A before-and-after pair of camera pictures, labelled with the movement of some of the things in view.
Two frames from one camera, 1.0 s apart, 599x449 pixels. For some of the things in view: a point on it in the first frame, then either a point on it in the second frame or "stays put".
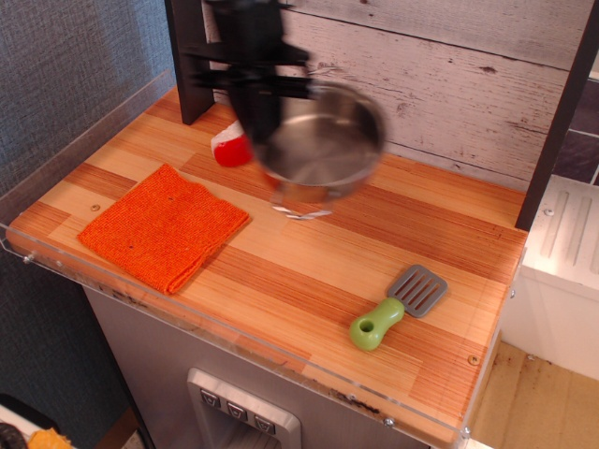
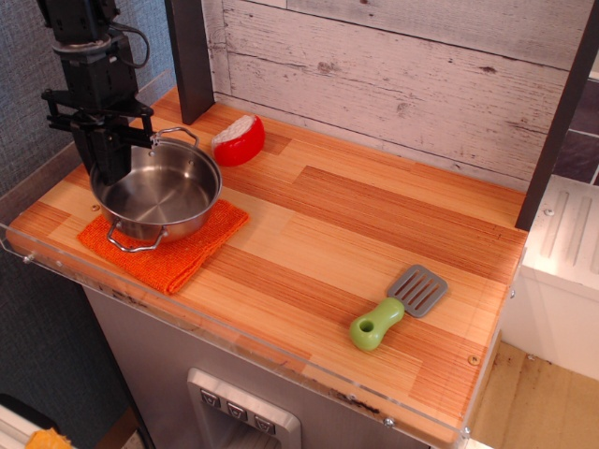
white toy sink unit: x=552 y=310 stays put
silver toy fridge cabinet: x=193 y=389 stays put
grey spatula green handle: x=415 y=292 stays put
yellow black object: x=48 y=439 stays put
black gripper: x=251 y=59 to x=100 y=99
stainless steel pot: x=328 y=146 to x=175 y=183
